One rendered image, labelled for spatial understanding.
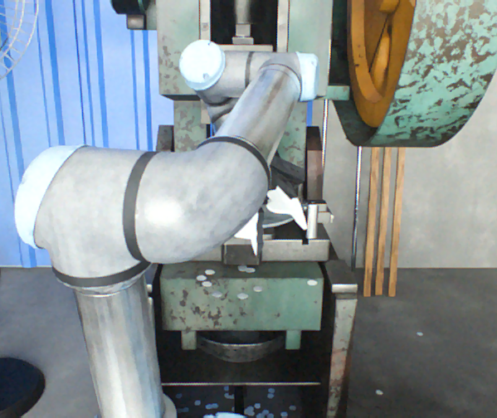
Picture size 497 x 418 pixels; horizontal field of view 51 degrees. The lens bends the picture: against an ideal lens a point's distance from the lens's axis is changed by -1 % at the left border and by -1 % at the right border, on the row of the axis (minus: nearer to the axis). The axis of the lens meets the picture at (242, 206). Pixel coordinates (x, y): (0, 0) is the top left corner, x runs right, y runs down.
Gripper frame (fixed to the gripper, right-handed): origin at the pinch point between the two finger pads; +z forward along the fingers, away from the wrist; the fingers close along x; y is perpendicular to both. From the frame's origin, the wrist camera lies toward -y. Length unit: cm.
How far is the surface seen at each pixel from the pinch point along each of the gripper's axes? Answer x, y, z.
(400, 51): 6, -46, -37
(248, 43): -14, -21, -52
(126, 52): -118, -43, -122
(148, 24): -33, -7, -70
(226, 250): -36.3, -11.2, -7.7
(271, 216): -25.2, -19.3, -11.4
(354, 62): -18, -61, -51
